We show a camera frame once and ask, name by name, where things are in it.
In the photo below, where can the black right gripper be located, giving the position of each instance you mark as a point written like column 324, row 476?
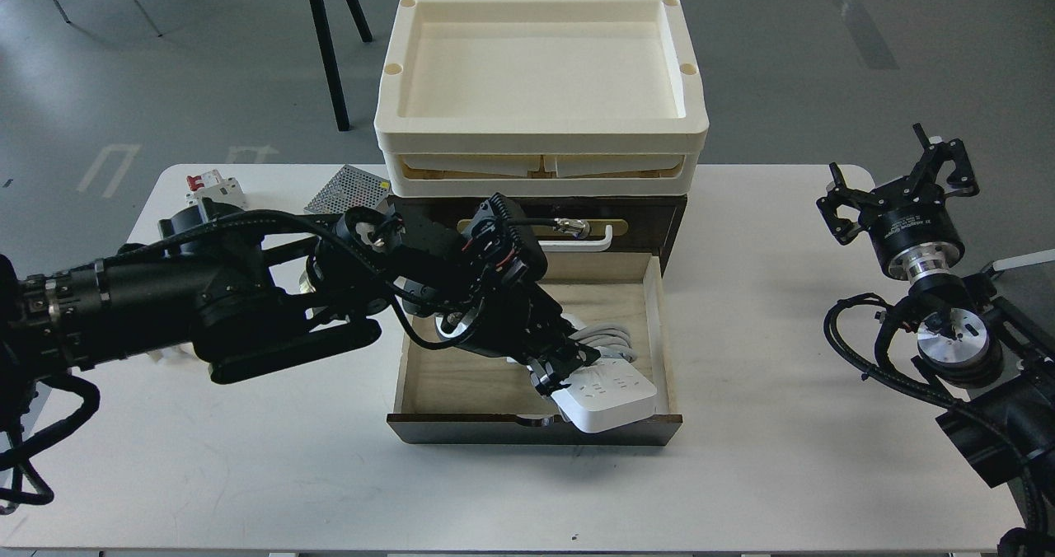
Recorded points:
column 911, row 226

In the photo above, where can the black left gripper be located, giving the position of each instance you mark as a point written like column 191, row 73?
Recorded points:
column 478, row 289

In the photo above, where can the white power strip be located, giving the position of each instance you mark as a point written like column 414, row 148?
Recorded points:
column 605, row 395

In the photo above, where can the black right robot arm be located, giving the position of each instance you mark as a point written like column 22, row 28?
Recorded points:
column 951, row 342

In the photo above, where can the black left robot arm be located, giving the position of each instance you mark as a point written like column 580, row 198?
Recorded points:
column 258, row 291

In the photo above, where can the open wooden drawer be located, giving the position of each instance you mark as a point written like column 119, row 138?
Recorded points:
column 453, row 396

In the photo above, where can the metal mesh power supply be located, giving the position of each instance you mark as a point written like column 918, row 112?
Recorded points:
column 349, row 188

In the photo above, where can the cream plastic tray organizer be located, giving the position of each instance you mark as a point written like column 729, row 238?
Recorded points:
column 546, row 98

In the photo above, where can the white circuit breaker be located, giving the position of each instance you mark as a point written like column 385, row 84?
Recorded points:
column 211, row 185

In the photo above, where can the black table leg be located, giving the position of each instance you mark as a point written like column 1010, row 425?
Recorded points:
column 328, row 56

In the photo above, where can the white drawer handle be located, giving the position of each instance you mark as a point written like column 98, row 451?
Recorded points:
column 580, row 245

